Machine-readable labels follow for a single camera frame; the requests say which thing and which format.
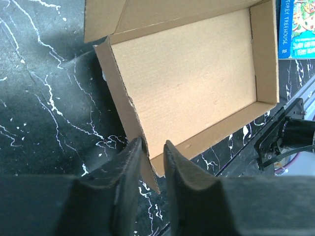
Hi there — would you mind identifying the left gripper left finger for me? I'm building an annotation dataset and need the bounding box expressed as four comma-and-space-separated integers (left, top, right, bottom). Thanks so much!
0, 138, 142, 236

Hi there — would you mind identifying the blue treehouse book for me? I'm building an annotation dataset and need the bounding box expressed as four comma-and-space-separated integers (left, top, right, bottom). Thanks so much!
278, 0, 315, 59

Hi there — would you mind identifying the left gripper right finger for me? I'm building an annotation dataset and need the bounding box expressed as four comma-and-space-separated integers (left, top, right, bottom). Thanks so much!
163, 141, 315, 236

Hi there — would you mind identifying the cardboard box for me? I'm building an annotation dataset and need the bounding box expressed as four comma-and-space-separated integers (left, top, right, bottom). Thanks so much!
84, 0, 279, 191

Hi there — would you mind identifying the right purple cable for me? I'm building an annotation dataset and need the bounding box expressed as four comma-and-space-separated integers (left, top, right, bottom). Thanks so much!
273, 151, 308, 174

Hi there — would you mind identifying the aluminium frame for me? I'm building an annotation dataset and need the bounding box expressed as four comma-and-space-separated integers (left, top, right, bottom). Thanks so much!
284, 76, 315, 113

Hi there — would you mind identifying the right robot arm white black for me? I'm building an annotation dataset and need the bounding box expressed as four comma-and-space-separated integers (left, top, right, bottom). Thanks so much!
254, 98, 315, 171

